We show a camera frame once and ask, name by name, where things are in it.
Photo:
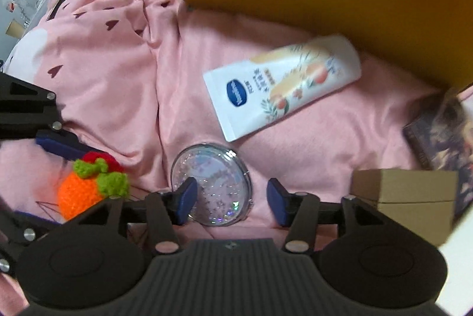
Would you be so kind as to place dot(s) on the small brown cardboard box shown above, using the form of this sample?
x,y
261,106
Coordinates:
x,y
406,190

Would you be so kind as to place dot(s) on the dark printed picture card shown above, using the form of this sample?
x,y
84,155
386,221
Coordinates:
x,y
439,138

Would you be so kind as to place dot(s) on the round glitter compact mirror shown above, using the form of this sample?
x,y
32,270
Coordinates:
x,y
218,172

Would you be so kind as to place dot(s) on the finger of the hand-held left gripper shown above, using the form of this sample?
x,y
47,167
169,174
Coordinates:
x,y
14,227
62,148

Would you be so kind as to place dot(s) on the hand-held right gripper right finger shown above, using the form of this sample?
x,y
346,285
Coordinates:
x,y
278,203

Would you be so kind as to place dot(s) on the white lotion tube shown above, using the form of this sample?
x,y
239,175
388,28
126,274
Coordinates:
x,y
295,79

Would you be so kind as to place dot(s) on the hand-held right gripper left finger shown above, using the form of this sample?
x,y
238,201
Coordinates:
x,y
186,199

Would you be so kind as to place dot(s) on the red crochet fruit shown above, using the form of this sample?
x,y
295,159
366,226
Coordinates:
x,y
96,156

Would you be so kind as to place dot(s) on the orange crochet fruit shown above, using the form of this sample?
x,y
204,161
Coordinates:
x,y
77,194

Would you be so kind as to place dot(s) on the pink printed blanket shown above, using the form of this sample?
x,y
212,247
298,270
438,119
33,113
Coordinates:
x,y
129,79

